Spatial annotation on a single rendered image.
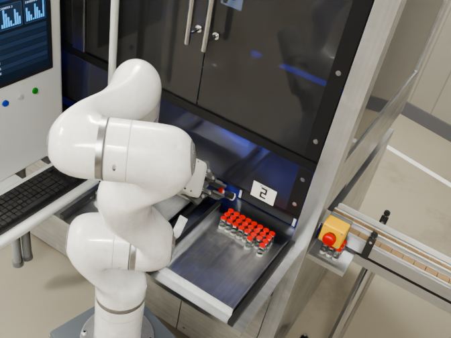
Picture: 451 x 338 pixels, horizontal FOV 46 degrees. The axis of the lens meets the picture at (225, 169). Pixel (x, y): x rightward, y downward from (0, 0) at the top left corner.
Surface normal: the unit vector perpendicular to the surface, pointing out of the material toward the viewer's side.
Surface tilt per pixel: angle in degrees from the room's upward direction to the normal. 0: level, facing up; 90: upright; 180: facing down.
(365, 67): 90
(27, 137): 90
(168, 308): 90
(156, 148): 41
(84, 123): 14
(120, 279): 31
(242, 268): 0
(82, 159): 77
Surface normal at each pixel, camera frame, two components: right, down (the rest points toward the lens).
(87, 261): -0.01, 0.55
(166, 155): 0.25, 0.04
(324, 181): -0.52, 0.45
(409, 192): 0.17, -0.78
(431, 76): -0.70, 0.34
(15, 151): 0.83, 0.44
